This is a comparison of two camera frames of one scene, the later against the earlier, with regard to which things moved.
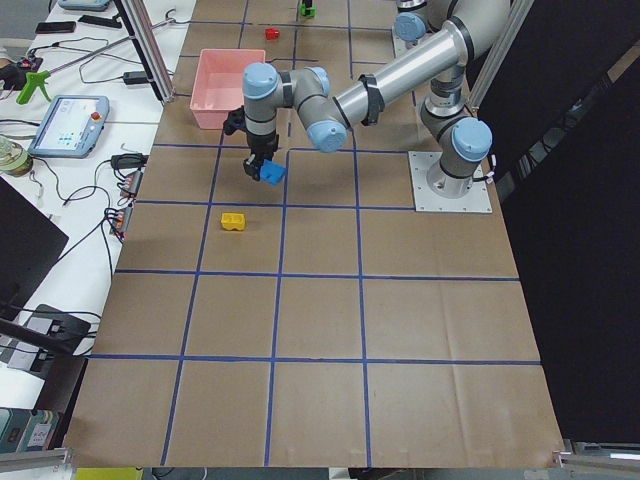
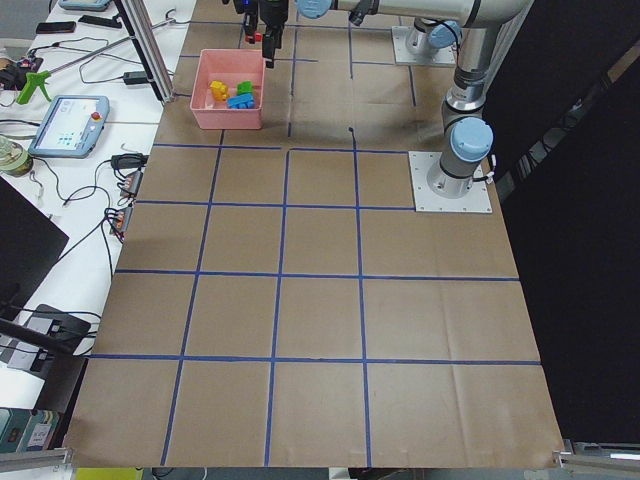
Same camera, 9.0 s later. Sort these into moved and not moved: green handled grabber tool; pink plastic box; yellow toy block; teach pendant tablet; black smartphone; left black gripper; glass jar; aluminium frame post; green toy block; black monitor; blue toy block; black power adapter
Moved: blue toy block; left black gripper; green toy block; yellow toy block
Not moved: green handled grabber tool; teach pendant tablet; black smartphone; aluminium frame post; glass jar; pink plastic box; black monitor; black power adapter
